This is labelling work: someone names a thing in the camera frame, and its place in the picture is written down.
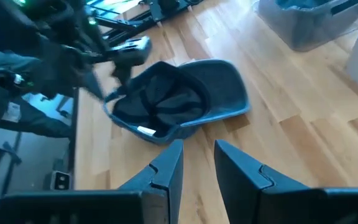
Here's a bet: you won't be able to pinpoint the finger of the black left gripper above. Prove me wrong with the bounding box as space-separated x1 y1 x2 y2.
104 35 152 88
79 70 105 101

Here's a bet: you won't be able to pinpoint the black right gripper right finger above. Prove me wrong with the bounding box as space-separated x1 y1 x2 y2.
214 139 358 224

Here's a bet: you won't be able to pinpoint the clear plastic bin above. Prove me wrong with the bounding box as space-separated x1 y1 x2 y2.
255 0 358 52

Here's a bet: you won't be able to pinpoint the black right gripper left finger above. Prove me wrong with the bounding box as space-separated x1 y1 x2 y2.
0 139 185 224

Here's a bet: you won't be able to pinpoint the blue denim jeans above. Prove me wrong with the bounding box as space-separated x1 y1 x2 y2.
103 58 251 146

